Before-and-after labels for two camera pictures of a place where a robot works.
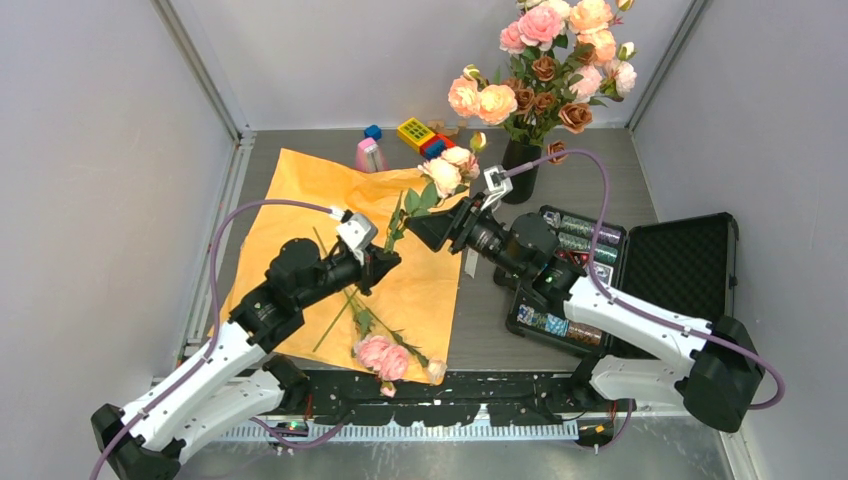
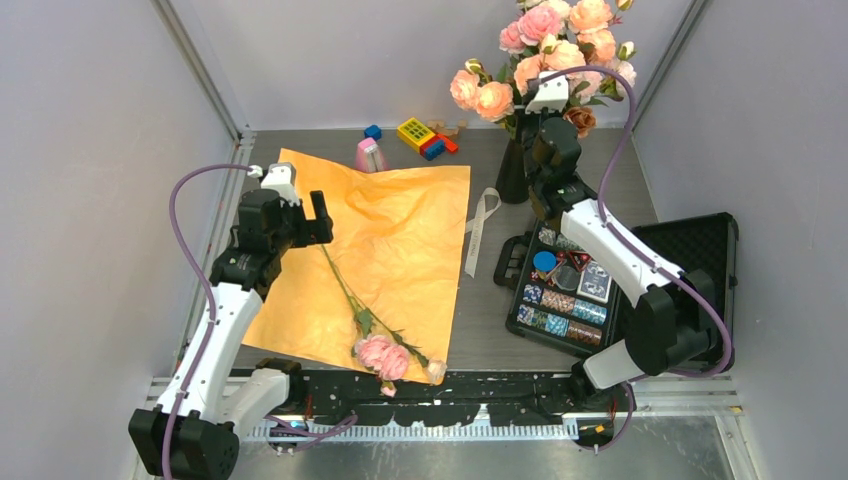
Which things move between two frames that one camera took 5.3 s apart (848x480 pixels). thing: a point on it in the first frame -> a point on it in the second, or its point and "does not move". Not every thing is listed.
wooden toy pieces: [439, 125] does not move
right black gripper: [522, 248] -> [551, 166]
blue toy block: [373, 131] does not move
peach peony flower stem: [470, 95] does not move
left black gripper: [373, 266] -> [314, 231]
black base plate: [522, 398] does not move
